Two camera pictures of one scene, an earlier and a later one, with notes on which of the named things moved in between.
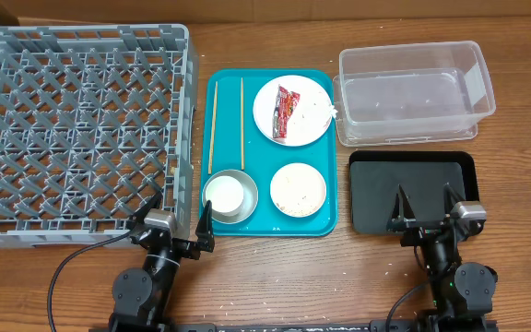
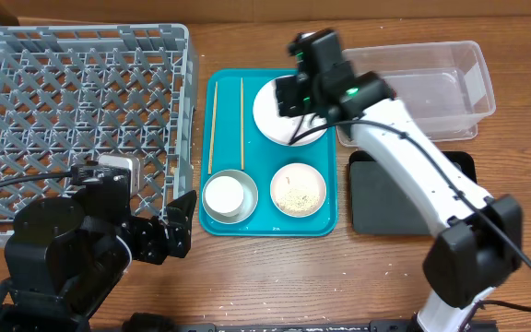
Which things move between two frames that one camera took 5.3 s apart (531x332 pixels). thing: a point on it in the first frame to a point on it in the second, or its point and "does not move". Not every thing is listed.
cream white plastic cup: x=226 y=195 does not move
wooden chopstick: x=241 y=132 does not move
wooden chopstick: x=213 y=126 does not move
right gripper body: x=421 y=229 to x=298 y=100
